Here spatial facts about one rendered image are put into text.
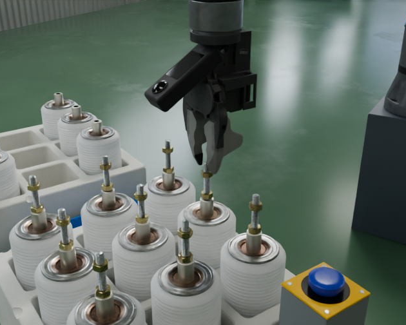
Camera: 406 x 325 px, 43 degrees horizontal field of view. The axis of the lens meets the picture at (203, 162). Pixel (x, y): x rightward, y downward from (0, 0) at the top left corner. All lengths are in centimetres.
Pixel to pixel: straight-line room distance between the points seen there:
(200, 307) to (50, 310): 21
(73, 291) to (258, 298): 26
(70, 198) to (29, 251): 32
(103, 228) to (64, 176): 41
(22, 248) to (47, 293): 11
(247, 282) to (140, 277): 16
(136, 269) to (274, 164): 91
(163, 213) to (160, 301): 25
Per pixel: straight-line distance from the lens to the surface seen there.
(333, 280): 59
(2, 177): 109
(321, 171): 158
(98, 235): 86
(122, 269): 78
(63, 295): 73
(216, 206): 86
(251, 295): 76
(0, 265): 91
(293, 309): 61
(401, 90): 119
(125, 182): 116
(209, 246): 82
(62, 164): 123
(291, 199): 141
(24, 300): 83
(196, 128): 78
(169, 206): 90
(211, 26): 71
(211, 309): 70
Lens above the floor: 69
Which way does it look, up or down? 26 degrees down
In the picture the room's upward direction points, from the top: straight up
